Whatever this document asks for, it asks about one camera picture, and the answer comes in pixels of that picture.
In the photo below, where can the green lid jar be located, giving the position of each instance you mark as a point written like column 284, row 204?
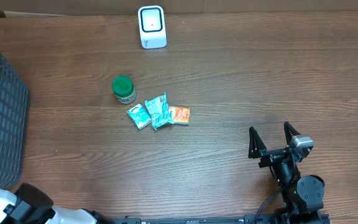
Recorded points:
column 123, row 88

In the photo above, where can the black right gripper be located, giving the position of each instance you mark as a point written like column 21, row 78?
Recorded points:
column 258, row 150

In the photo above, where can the teal snack packet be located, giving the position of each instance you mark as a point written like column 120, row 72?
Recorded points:
column 158, row 110

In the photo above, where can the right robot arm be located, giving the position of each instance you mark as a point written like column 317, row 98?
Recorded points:
column 302, row 196

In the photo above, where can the orange snack packet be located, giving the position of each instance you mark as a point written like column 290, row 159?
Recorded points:
column 180, row 115

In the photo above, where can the small teal tissue pack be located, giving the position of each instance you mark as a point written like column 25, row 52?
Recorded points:
column 140, row 116

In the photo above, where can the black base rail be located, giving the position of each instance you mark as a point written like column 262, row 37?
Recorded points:
column 191, row 221

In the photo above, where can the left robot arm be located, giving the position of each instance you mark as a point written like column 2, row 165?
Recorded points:
column 29, row 205

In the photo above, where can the cardboard backdrop wall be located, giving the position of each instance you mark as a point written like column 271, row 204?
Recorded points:
column 123, row 7

